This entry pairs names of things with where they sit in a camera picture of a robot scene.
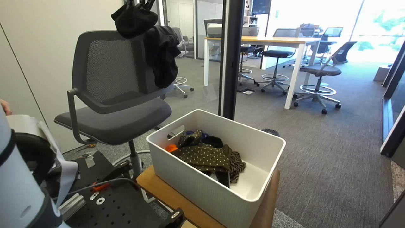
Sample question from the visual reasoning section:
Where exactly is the black shirt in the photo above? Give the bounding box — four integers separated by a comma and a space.
111, 3, 182, 89

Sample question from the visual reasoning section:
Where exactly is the grey mesh office chair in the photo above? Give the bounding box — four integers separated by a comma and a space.
53, 30, 175, 178

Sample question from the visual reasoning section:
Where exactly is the grey swivel stool chair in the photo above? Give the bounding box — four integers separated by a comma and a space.
292, 41, 358, 115
238, 45, 260, 87
258, 28, 300, 96
171, 27, 195, 99

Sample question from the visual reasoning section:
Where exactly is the white printer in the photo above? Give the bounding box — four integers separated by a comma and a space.
206, 23, 223, 38

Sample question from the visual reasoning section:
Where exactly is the black pillar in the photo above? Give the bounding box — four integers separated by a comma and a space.
218, 0, 246, 121

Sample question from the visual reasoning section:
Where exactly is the white table with wooden top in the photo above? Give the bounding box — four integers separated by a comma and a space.
203, 35, 322, 110

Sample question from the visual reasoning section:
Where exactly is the dark blue cloth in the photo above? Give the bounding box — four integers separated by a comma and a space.
185, 130, 224, 149

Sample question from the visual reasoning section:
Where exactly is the person's hand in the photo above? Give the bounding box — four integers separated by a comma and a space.
0, 98, 13, 116

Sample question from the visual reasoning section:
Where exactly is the olive polka dot cloth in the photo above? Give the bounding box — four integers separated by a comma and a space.
171, 130, 233, 173

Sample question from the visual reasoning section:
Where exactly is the brown patterned cloth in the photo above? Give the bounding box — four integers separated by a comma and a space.
228, 151, 246, 184

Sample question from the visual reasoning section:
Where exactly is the monitor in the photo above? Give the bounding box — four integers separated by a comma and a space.
322, 27, 344, 41

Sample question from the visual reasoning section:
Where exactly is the white plastic bin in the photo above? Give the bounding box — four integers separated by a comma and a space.
146, 109, 286, 228

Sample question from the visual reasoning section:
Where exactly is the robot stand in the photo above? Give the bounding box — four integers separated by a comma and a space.
44, 150, 186, 228

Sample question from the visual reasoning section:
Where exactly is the window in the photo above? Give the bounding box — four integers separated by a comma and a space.
269, 0, 405, 62

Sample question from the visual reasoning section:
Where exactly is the grey box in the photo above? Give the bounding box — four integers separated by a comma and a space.
373, 65, 393, 83

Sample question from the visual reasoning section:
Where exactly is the orange handled screwdriver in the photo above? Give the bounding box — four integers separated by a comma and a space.
75, 143, 97, 153

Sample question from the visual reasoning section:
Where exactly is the grey cable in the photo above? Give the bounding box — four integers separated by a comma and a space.
52, 177, 140, 200

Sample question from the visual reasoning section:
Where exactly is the aluminium rail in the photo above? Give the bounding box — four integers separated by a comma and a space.
58, 193, 86, 221

